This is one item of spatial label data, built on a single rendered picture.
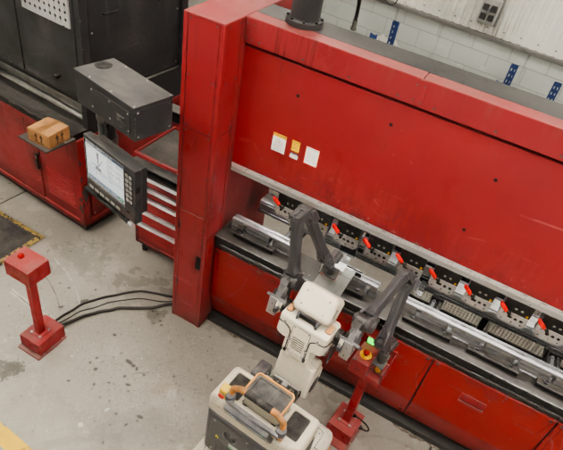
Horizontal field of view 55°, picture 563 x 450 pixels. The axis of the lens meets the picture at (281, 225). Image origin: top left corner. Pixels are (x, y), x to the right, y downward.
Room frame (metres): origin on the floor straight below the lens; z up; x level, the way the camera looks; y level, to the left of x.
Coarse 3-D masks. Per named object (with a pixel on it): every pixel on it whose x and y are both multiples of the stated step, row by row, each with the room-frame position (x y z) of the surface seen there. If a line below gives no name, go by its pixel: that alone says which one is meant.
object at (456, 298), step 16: (272, 208) 2.95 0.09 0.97; (288, 224) 2.90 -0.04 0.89; (336, 224) 2.90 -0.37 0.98; (432, 288) 2.53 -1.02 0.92; (464, 288) 2.52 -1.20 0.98; (464, 304) 2.45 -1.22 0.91; (496, 304) 2.44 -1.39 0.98; (496, 320) 2.38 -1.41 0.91; (528, 336) 2.30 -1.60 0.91; (560, 352) 2.23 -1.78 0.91
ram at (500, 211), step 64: (256, 64) 2.74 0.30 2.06; (256, 128) 2.72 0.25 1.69; (320, 128) 2.59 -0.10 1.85; (384, 128) 2.47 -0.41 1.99; (448, 128) 2.36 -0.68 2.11; (320, 192) 2.56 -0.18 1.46; (384, 192) 2.43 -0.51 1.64; (448, 192) 2.32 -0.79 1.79; (512, 192) 2.22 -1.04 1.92; (448, 256) 2.27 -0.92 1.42; (512, 256) 2.17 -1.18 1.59
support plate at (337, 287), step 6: (348, 270) 2.46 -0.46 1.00; (318, 276) 2.35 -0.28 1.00; (324, 276) 2.36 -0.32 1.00; (342, 276) 2.39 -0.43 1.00; (348, 276) 2.40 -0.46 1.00; (318, 282) 2.30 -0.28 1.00; (324, 282) 2.31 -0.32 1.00; (330, 282) 2.32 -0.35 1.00; (336, 282) 2.33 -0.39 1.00; (342, 282) 2.34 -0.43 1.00; (348, 282) 2.35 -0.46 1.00; (330, 288) 2.27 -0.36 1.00; (336, 288) 2.28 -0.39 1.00; (342, 288) 2.29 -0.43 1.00; (336, 294) 2.24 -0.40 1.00
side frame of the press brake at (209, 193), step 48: (240, 0) 2.96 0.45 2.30; (288, 0) 3.18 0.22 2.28; (192, 48) 2.65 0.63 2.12; (240, 48) 2.74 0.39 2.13; (192, 96) 2.64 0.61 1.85; (192, 144) 2.64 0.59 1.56; (192, 192) 2.63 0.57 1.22; (240, 192) 2.94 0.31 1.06; (192, 240) 2.62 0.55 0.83; (192, 288) 2.61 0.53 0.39
